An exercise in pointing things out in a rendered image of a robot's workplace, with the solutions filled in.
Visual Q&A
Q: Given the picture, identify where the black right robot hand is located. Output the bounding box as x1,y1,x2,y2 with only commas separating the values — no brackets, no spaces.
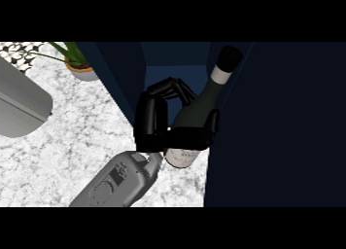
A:
132,77,222,154

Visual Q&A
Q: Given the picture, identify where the dark green wine bottle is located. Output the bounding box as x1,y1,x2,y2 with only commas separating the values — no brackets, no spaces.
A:
163,46,246,169

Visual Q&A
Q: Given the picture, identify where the dark navy cabinet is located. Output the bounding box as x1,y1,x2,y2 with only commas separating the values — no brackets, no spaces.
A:
74,42,256,128

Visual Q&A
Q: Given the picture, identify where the green potted plant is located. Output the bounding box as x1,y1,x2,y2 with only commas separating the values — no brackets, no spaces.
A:
28,42,101,83

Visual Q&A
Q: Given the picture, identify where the pale grey rounded appliance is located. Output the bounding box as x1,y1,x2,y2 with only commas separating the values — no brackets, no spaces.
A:
0,48,55,139

